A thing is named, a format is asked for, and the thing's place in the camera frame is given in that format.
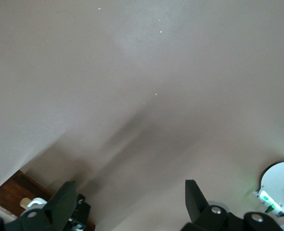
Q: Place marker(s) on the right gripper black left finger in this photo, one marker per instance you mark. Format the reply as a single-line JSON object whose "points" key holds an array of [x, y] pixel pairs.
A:
{"points": [[55, 207]]}

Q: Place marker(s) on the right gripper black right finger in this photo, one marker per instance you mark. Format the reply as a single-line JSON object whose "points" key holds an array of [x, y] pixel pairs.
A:
{"points": [[195, 204]]}

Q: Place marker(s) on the dark wooden drawer cabinet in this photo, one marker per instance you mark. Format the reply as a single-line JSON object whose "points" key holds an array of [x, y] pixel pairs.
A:
{"points": [[0, 216]]}

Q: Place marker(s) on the brown table cloth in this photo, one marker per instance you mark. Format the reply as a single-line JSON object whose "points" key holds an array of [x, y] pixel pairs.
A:
{"points": [[132, 72]]}

